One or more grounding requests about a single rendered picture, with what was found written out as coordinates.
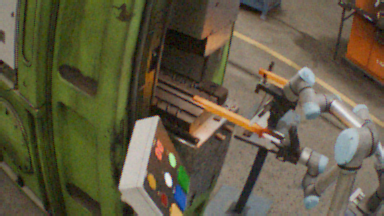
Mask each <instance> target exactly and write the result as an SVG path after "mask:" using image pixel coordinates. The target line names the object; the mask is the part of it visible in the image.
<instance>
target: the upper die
mask: <svg viewBox="0 0 384 216"><path fill-rule="evenodd" d="M231 26H232V23H229V25H227V26H225V27H222V29H220V30H217V31H216V32H215V33H212V34H211V33H210V35H209V36H207V37H205V38H204V39H202V40H199V39H197V38H195V37H193V36H190V35H186V34H184V33H182V32H180V31H179V32H177V31H176V30H174V29H169V28H168V27H167V32H166V37H165V39H164V42H165V43H166V42H167V43H169V44H171V45H173V46H177V47H179V48H182V49H184V50H185V51H190V52H192V53H194V54H196V55H199V56H201V57H202V58H204V57H206V56H207V55H209V54H210V53H213V52H214V51H215V50H216V49H217V48H220V47H221V46H222V45H223V44H226V43H227V42H229V41H228V40H229V36H230V33H231V31H230V29H231Z"/></svg>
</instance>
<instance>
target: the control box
mask: <svg viewBox="0 0 384 216"><path fill-rule="evenodd" d="M132 136H133V137H132V139H131V141H130V144H129V145H130V147H129V149H128V152H127V153H128V154H127V157H126V159H125V160H126V162H125V164H124V169H123V174H122V176H121V177H122V178H121V180H120V184H119V190H120V191H121V193H123V195H124V197H125V198H126V200H127V201H128V203H129V204H130V205H131V206H132V207H133V209H134V210H135V211H136V213H137V214H138V215H139V216H171V209H172V205H173V204H175V205H176V207H177V208H178V209H179V210H180V212H181V213H182V215H184V211H185V210H184V211H182V210H181V208H180V207H179V206H178V205H177V203H176V202H175V200H174V199H173V197H174V194H175V190H176V186H177V184H178V185H179V187H180V188H181V190H182V192H184V190H183V188H182V187H181V185H180V184H179V182H178V180H177V177H178V173H179V169H180V166H181V165H182V166H183V168H184V165H183V163H182V161H181V159H180V157H179V155H178V153H177V151H176V149H175V147H174V145H173V144H172V142H171V140H170V138H169V136H168V134H167V132H166V130H165V128H164V126H163V124H162V122H161V121H160V119H159V117H158V116H156V117H153V118H149V119H147V118H145V119H142V120H138V121H136V126H135V129H134V131H133V134H132ZM158 140H159V141H160V143H161V145H162V147H161V148H159V147H160V143H159V144H158ZM158 145H159V146H158ZM156 148H157V149H158V151H159V152H160V153H159V155H158V156H159V157H158V156H157V154H158V151H157V150H156ZM160 149H161V150H162V149H163V153H162V152H161V150H160ZM156 152H157V154H156ZM160 154H161V155H160ZM169 154H172V155H173V156H174V158H175V166H174V167H173V166H172V165H171V163H170V160H169ZM160 156H161V160H160V159H159V158H160ZM184 170H185V168H184ZM185 173H186V175H187V176H188V178H189V180H190V176H189V175H188V173H187V171H186V170H185ZM150 174H151V175H152V176H153V177H154V179H155V183H156V186H155V189H154V188H152V186H151V185H150V182H149V175H150ZM165 174H169V175H170V178H171V186H170V187H169V186H168V184H167V181H166V179H165ZM163 193H164V194H165V196H166V199H167V201H168V205H167V206H164V204H163V203H162V201H161V195H162V194H163ZM184 194H185V195H186V197H188V193H185V192H184Z"/></svg>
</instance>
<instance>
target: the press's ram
mask: <svg viewBox="0 0 384 216"><path fill-rule="evenodd" d="M239 5H240V0H172V5H171V10H170V15H169V21H168V26H167V27H168V28H169V29H174V30H176V31H177V32H179V31H180V32H182V33H184V34H186V35H190V36H193V37H195V38H197V39H199V40H202V39H204V38H205V37H207V36H209V35H210V33H211V34H212V33H215V32H216V31H217V30H220V29H222V27H225V26H227V25H229V23H232V22H234V21H236V20H237V17H238V12H239Z"/></svg>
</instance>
